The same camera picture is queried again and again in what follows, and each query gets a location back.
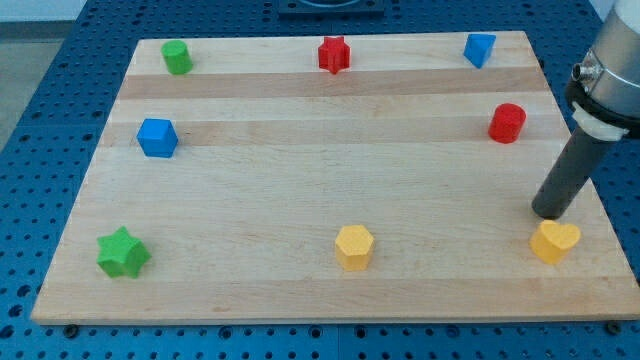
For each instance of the yellow heart block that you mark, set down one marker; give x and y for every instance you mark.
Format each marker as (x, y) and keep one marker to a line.
(552, 241)

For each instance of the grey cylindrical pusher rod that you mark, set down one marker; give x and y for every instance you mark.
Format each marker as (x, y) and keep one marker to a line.
(579, 158)

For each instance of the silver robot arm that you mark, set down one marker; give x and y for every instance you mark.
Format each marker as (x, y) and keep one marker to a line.
(603, 90)

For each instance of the yellow hexagon block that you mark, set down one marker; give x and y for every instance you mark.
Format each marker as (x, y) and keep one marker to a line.
(354, 246)

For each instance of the wooden board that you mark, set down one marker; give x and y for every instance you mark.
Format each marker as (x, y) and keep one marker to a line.
(276, 155)

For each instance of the red star block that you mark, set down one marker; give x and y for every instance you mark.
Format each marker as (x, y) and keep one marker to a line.
(334, 54)

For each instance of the blue cube block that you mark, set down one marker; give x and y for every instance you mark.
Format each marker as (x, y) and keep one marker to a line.
(157, 138)

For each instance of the green cylinder block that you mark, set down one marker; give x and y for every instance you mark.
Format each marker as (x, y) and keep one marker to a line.
(176, 57)

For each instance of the red cylinder block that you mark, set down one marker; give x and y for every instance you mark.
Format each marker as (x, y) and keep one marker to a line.
(507, 122)

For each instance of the blue triangle block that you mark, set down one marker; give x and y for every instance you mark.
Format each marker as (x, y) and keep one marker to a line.
(478, 48)

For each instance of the green star block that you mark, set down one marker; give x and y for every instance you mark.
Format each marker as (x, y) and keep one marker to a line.
(121, 254)

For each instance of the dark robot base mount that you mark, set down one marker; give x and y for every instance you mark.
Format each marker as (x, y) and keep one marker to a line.
(331, 8)

